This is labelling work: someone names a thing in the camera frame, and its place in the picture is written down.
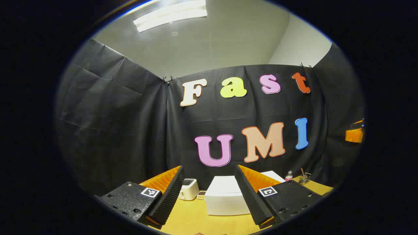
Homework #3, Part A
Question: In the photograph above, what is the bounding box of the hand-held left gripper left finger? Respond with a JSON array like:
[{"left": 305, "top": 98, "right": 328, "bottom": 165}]
[{"left": 95, "top": 165, "right": 185, "bottom": 229}]

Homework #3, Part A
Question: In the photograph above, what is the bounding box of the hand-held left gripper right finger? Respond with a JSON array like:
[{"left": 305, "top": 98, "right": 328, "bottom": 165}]
[{"left": 234, "top": 165, "right": 333, "bottom": 229}]

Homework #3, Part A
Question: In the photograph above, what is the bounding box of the white microwave oven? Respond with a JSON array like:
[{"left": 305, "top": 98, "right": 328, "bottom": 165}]
[{"left": 205, "top": 170, "right": 286, "bottom": 216}]

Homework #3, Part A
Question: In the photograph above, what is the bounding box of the white toaster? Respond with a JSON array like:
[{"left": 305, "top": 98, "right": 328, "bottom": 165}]
[{"left": 178, "top": 178, "right": 200, "bottom": 201}]

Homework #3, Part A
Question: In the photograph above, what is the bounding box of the metal mesh holder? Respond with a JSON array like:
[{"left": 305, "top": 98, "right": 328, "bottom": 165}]
[{"left": 298, "top": 168, "right": 311, "bottom": 185}]

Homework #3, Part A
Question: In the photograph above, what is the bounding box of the black backdrop cloth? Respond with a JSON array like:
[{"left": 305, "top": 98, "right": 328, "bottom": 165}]
[{"left": 56, "top": 39, "right": 364, "bottom": 196}]

